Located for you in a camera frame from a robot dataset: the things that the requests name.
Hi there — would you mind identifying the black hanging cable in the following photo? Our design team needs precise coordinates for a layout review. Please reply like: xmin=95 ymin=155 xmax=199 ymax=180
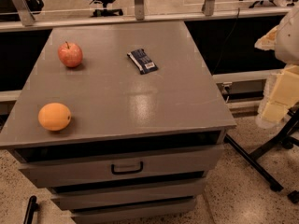
xmin=212 ymin=7 xmax=241 ymax=76

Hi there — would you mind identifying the black stand base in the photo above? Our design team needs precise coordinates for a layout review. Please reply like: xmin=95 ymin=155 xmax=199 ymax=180
xmin=224 ymin=108 xmax=299 ymax=205

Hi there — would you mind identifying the grey middle drawer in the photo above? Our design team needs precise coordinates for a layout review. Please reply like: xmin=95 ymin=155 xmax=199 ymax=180
xmin=51 ymin=178 xmax=206 ymax=210

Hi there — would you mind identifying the grey drawer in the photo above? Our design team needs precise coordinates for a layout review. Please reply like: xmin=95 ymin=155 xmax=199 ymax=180
xmin=51 ymin=178 xmax=206 ymax=210
xmin=71 ymin=197 xmax=196 ymax=224
xmin=20 ymin=145 xmax=223 ymax=188

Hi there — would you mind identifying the grey top drawer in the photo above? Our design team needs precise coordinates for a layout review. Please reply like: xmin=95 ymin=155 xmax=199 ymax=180
xmin=20 ymin=145 xmax=223 ymax=188

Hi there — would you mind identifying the dark blue snack bar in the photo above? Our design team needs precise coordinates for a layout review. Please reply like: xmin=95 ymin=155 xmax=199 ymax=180
xmin=127 ymin=49 xmax=158 ymax=75

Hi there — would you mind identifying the grey bottom drawer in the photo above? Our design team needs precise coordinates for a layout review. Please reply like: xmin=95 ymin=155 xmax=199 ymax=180
xmin=71 ymin=197 xmax=196 ymax=224

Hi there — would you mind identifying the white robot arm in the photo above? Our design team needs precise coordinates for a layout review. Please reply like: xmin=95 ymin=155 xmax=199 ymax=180
xmin=254 ymin=6 xmax=299 ymax=128

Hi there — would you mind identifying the black drawer handle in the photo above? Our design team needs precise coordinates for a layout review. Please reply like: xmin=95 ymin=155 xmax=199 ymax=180
xmin=110 ymin=161 xmax=144 ymax=175

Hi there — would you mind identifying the orange fruit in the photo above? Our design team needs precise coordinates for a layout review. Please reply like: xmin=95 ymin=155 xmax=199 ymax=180
xmin=38 ymin=103 xmax=71 ymax=132

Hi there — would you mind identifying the grey drawer cabinet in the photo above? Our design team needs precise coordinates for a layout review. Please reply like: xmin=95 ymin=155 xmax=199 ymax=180
xmin=1 ymin=21 xmax=235 ymax=215

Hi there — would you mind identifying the metal railing frame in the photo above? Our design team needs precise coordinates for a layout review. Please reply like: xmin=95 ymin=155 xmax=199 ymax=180
xmin=0 ymin=0 xmax=291 ymax=33

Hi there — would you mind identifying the red apple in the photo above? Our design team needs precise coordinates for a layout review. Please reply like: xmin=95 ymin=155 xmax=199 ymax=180
xmin=58 ymin=41 xmax=83 ymax=68

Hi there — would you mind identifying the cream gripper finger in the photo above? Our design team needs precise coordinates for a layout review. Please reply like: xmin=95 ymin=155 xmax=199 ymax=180
xmin=261 ymin=64 xmax=299 ymax=123

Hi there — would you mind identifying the black object bottom left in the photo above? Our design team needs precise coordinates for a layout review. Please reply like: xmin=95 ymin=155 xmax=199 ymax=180
xmin=23 ymin=195 xmax=39 ymax=224

